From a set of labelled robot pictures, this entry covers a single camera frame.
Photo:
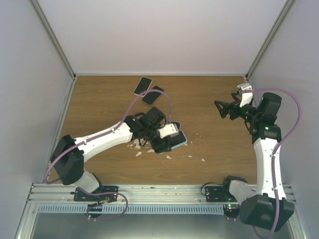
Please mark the phone in white case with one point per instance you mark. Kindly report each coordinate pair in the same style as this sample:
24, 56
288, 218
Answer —
143, 85

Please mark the aluminium rail frame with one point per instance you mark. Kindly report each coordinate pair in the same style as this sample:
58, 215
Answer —
135, 193

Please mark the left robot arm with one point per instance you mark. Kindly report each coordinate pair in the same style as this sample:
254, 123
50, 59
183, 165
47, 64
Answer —
71, 154

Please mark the grey slotted cable duct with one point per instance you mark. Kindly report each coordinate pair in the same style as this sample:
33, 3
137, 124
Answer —
134, 209

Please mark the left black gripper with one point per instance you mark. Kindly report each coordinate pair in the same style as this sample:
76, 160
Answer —
160, 146

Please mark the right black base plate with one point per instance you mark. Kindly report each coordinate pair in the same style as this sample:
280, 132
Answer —
216, 192

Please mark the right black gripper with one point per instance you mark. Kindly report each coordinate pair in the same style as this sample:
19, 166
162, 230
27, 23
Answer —
233, 106

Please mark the phone in grey case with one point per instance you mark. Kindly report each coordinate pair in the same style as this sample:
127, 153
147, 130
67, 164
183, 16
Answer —
151, 97

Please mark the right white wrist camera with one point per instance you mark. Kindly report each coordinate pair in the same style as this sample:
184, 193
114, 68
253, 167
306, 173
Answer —
245, 90

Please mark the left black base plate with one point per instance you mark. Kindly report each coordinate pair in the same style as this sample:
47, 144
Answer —
107, 194

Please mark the phone in lilac case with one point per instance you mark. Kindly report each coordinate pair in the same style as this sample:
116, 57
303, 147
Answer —
176, 123

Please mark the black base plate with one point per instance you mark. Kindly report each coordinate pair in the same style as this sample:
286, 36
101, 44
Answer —
107, 194
216, 192

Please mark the light blue phone case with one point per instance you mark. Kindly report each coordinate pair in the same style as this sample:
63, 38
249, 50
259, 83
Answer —
178, 142

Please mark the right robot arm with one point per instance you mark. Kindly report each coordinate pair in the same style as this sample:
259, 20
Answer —
265, 207

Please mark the white debris pile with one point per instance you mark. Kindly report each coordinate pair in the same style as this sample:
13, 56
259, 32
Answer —
140, 146

